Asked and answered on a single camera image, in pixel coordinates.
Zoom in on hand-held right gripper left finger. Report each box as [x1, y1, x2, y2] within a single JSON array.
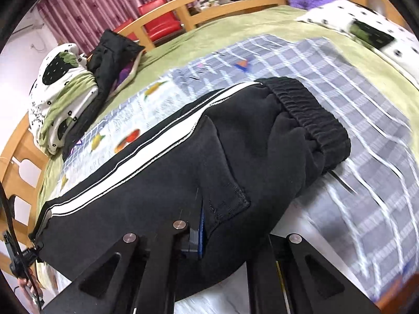
[[42, 199, 206, 314]]

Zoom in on red chair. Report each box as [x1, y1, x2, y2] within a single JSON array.
[[137, 0, 183, 44], [113, 18, 145, 44]]

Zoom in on black pants with white stripe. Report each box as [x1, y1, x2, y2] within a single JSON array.
[[29, 77, 352, 301]]

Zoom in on white strawberry print pillow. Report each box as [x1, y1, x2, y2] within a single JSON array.
[[296, 0, 419, 84]]

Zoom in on grey checked blanket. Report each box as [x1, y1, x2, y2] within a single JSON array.
[[170, 34, 417, 308]]

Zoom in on maroon curtain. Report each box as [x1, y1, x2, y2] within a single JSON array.
[[36, 0, 218, 44]]

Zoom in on folded white strawberry print quilt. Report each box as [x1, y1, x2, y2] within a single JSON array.
[[28, 43, 99, 156]]

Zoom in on wooden bed frame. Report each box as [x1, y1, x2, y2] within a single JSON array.
[[0, 0, 387, 226]]

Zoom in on black jacket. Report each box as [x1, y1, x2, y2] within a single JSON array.
[[62, 29, 146, 158]]

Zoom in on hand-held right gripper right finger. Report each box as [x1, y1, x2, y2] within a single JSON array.
[[246, 233, 384, 314]]

